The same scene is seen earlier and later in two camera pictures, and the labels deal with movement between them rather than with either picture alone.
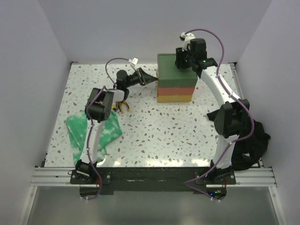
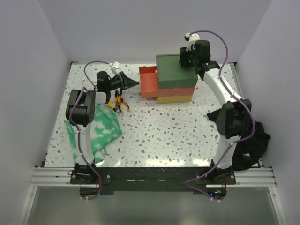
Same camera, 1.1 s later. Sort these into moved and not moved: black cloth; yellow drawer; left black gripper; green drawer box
Moved: left black gripper
Not moved: yellow drawer; black cloth; green drawer box
